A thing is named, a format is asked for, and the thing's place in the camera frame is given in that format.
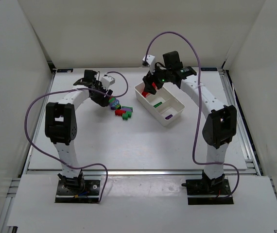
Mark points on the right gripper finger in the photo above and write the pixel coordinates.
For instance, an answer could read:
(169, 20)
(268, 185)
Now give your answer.
(157, 84)
(148, 84)

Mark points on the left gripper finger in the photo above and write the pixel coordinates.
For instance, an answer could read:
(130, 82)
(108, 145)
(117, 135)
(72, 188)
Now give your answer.
(107, 93)
(102, 101)

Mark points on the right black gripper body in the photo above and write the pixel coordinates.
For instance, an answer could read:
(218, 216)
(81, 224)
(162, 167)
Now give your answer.
(149, 82)

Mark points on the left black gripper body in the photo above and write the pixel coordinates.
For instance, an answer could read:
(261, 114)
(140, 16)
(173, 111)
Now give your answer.
(103, 97)

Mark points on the red rounded lego brick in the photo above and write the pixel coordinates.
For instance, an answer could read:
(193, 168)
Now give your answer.
(145, 94)

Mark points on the purple paw print lego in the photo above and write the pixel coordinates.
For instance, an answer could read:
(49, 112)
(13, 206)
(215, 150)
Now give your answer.
(115, 105)

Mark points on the green lego plate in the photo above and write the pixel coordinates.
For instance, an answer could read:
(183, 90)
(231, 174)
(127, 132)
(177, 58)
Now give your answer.
(158, 104)

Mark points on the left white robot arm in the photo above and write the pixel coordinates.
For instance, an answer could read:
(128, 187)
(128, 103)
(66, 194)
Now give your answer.
(60, 118)

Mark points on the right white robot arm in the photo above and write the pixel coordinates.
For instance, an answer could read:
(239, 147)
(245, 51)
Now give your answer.
(221, 120)

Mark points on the red lego brick on table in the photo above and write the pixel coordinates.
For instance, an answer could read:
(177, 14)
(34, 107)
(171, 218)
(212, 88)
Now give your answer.
(120, 112)

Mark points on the white three-compartment tray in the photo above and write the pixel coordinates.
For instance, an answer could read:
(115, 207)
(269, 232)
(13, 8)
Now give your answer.
(170, 104)

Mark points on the blue label sticker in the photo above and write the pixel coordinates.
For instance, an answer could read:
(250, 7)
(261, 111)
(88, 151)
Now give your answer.
(64, 70)

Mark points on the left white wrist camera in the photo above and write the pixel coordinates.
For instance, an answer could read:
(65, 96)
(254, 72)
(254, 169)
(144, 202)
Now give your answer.
(107, 81)

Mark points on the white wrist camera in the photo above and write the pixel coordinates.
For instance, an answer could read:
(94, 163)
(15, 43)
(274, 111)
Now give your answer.
(107, 81)
(149, 61)

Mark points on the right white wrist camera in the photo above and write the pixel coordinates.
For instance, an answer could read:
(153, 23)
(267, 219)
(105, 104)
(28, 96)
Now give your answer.
(149, 61)

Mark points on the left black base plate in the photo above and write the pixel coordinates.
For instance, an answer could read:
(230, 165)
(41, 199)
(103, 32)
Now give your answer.
(89, 194)

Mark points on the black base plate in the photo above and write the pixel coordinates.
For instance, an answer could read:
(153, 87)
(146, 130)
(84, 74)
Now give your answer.
(89, 194)
(199, 193)

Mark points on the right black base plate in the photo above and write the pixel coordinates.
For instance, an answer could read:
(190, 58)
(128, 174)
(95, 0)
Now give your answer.
(199, 193)

